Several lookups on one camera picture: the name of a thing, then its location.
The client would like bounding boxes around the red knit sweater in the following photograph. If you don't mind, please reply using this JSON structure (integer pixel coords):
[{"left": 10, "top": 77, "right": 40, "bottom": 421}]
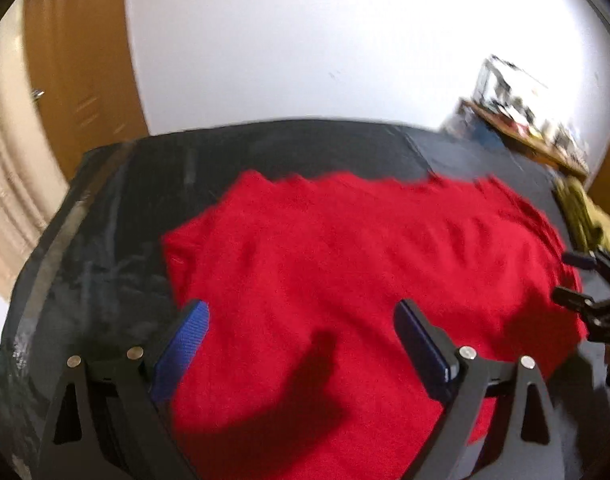
[{"left": 162, "top": 171, "right": 585, "bottom": 479}]

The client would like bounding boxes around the olive yellow knit garment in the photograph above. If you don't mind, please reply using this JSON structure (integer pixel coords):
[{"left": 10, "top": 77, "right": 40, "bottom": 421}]
[{"left": 554, "top": 177, "right": 610, "bottom": 254}]

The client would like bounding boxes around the black table cover cloth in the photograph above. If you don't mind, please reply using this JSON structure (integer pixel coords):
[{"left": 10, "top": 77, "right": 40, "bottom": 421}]
[{"left": 0, "top": 118, "right": 610, "bottom": 480}]

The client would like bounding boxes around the cluttered wooden desk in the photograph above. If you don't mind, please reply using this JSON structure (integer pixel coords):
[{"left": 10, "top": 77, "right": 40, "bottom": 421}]
[{"left": 442, "top": 55, "right": 590, "bottom": 181}]

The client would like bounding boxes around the beige curtain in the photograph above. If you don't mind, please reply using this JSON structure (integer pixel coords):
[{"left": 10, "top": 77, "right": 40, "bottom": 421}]
[{"left": 0, "top": 0, "right": 67, "bottom": 300}]

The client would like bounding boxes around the brown wooden door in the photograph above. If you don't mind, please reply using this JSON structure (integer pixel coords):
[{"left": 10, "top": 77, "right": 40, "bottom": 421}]
[{"left": 23, "top": 0, "right": 148, "bottom": 179}]

